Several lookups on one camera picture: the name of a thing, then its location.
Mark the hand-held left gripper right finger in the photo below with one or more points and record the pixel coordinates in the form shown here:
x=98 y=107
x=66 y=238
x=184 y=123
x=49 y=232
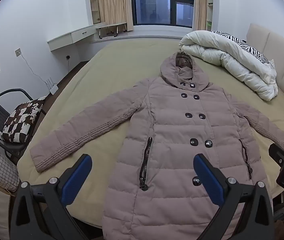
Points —
x=208 y=180

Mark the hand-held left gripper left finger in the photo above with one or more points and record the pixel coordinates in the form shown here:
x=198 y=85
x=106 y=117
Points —
x=77 y=177

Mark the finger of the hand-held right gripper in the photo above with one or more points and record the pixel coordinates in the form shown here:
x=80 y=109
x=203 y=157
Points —
x=281 y=153

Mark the mauve hooded puffer coat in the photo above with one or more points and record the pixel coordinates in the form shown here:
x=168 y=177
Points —
x=172 y=135

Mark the white grid laundry basket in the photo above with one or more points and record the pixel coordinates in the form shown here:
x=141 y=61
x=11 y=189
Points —
x=1 y=172

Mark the brown white checkered cushion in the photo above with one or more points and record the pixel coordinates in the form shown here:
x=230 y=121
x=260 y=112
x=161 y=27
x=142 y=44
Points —
x=21 y=120

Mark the white router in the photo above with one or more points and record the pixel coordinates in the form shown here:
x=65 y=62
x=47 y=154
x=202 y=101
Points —
x=53 y=88

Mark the beige padded headboard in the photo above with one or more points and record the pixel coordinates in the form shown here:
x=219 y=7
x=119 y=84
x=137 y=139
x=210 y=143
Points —
x=282 y=55

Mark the white folded duvet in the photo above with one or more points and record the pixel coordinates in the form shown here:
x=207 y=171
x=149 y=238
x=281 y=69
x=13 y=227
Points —
x=232 y=55

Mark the zebra striped pillow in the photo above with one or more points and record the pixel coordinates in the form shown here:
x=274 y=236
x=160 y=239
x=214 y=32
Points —
x=247 y=46

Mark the bed with beige sheet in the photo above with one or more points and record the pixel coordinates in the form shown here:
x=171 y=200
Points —
x=122 y=62

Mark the small folding table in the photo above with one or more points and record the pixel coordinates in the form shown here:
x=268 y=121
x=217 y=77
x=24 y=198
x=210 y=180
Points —
x=110 y=27

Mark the beige curtain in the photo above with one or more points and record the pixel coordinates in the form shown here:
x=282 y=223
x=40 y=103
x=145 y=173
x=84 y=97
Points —
x=114 y=2
x=200 y=5

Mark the dark framed window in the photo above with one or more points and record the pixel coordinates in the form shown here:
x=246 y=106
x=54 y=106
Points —
x=157 y=2

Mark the single wall socket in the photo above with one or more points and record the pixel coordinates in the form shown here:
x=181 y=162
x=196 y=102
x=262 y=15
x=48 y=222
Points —
x=18 y=52

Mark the white wall-mounted desk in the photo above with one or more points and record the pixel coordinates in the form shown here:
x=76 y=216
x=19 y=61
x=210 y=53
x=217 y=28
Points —
x=69 y=37

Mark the wooden wall shelf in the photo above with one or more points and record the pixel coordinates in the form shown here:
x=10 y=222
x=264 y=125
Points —
x=209 y=5
x=94 y=2

